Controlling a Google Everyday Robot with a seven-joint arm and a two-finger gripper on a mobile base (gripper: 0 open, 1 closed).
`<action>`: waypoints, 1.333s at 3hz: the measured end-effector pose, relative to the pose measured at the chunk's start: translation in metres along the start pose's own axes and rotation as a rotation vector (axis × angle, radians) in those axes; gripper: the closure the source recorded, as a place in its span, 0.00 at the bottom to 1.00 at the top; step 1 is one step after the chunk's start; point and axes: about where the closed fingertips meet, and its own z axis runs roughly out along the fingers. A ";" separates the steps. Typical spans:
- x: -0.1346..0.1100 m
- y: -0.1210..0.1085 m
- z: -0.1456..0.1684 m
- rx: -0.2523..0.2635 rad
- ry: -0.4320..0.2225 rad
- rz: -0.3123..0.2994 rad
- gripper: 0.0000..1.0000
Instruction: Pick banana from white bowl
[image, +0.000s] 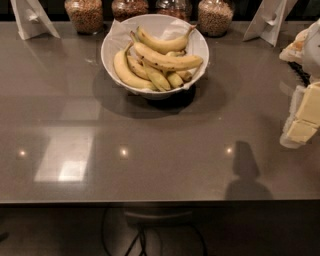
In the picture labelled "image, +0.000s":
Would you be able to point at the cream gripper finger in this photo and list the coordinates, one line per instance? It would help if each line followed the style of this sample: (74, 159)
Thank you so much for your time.
(309, 110)

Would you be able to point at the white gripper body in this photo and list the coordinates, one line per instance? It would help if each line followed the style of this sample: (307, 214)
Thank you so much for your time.
(313, 53)

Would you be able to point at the curved yellow banana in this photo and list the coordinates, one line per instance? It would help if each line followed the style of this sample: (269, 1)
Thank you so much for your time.
(164, 46)

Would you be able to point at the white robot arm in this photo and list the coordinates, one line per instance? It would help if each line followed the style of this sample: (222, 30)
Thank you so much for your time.
(305, 50)

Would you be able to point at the small right yellow banana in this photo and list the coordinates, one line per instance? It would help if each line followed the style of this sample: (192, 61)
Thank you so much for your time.
(186, 76)

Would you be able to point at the small yellow banana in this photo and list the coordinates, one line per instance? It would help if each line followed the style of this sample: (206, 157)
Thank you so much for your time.
(186, 76)
(137, 68)

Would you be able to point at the short yellow banana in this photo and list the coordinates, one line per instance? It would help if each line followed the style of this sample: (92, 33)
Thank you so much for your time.
(174, 79)

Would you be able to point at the long spotted yellow banana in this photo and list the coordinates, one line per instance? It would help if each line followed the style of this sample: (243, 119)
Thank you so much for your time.
(164, 62)

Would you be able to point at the middle yellow-green banana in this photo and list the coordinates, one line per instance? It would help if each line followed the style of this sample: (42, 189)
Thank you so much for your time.
(157, 78)

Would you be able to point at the white ceramic bowl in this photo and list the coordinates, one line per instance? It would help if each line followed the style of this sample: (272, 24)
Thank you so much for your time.
(161, 27)

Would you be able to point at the white paper bowl liner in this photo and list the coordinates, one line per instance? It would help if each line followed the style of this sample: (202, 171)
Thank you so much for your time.
(154, 55)

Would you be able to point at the small inner yellow banana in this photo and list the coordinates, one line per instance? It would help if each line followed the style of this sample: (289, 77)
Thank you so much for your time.
(137, 68)

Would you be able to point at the left outer yellow banana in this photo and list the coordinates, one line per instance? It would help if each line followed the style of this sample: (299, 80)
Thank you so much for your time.
(121, 67)

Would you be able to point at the black mat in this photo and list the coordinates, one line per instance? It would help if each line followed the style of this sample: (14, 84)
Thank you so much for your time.
(303, 76)

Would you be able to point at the right white folded stand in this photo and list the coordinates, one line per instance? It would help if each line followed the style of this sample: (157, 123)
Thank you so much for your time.
(268, 20)

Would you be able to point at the white folded stand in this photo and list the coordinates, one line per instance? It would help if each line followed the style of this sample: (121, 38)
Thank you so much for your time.
(31, 19)
(268, 20)

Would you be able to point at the right glass grain jar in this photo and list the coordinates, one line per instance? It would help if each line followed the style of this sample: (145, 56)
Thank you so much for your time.
(215, 16)

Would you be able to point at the glass grain jar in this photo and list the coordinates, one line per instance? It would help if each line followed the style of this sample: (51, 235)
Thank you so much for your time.
(85, 15)
(215, 16)
(125, 9)

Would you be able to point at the grey box under table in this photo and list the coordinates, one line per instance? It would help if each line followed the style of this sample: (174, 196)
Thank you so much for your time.
(157, 217)

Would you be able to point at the left glass grain jar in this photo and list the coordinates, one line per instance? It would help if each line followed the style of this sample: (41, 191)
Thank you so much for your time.
(85, 15)

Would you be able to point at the left white folded stand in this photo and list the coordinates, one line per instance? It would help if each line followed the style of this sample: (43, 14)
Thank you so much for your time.
(31, 19)

